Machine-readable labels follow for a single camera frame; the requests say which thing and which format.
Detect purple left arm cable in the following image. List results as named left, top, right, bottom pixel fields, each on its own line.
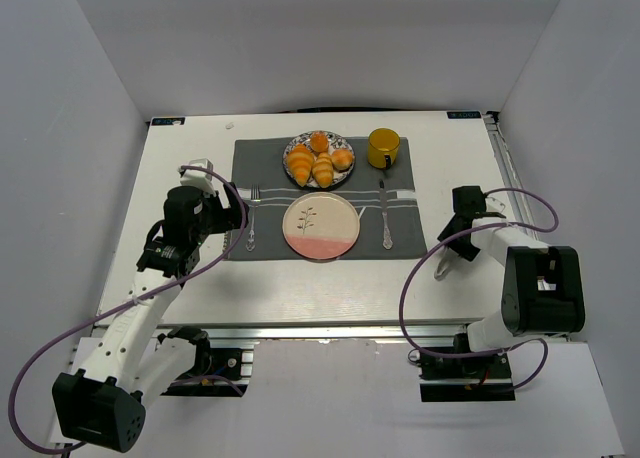
left=8, top=164, right=250, bottom=452

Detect aluminium front table rail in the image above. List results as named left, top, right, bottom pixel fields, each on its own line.
left=74, top=318, right=531, bottom=354

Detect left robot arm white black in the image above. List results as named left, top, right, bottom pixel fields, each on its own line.
left=52, top=178, right=248, bottom=453

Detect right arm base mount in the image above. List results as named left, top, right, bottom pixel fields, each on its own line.
left=407, top=349, right=515, bottom=403

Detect right blue corner label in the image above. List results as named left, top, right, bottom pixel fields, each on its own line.
left=446, top=110, right=482, bottom=120

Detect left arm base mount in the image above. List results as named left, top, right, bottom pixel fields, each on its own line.
left=156, top=326, right=248, bottom=398

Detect silver metal tongs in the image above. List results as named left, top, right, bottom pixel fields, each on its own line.
left=434, top=248, right=456, bottom=281

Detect large striped croissant bread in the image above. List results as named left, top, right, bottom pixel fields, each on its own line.
left=286, top=144, right=315, bottom=187

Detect blue floral plate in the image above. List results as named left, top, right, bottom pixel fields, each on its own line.
left=282, top=130, right=356, bottom=190

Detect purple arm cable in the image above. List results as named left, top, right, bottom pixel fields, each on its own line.
left=8, top=164, right=250, bottom=452
left=398, top=187, right=560, bottom=392

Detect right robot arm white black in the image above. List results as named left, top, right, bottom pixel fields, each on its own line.
left=434, top=185, right=586, bottom=353

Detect blue corner label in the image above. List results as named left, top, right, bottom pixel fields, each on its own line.
left=446, top=110, right=482, bottom=120
left=150, top=117, right=186, bottom=126

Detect yellow mug black handle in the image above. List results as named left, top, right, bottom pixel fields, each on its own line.
left=367, top=128, right=400, bottom=170

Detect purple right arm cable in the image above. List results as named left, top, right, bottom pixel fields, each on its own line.
left=398, top=187, right=560, bottom=392

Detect small striped croissant bread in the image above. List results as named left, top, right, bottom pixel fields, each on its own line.
left=312, top=152, right=334, bottom=188

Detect round golden bread roll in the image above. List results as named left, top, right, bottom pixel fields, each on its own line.
left=331, top=149, right=354, bottom=172

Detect silver ornate table knife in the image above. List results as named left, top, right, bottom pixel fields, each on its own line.
left=379, top=179, right=393, bottom=250

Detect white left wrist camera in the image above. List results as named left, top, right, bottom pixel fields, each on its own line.
left=179, top=158, right=216, bottom=194

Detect grey striped placemat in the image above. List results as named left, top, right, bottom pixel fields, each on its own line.
left=228, top=136, right=426, bottom=261

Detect round orange bun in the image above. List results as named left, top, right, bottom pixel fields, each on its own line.
left=309, top=131, right=329, bottom=153

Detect silver ornate fork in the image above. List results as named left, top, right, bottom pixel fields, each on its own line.
left=245, top=184, right=261, bottom=252

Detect cream and pink plate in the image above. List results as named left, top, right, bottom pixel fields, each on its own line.
left=282, top=192, right=360, bottom=261

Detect left blue corner label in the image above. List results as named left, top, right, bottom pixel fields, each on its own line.
left=150, top=117, right=186, bottom=126

